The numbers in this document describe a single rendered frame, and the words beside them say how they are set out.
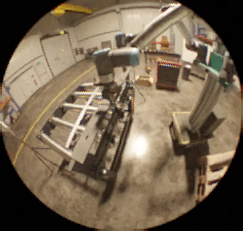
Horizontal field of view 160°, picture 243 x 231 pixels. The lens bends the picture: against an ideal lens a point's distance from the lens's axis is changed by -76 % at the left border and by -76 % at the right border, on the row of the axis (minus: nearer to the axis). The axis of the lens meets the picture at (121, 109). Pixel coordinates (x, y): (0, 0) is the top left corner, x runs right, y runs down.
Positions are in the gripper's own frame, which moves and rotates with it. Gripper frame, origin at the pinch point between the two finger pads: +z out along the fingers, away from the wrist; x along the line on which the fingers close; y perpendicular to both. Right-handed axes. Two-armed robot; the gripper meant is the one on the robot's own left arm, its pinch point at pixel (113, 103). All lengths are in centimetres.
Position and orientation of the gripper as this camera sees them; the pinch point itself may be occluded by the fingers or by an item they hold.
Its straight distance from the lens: 58.0
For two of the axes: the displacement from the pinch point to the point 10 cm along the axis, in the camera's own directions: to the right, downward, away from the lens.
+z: 1.2, 7.0, 7.0
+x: 2.7, -7.0, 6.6
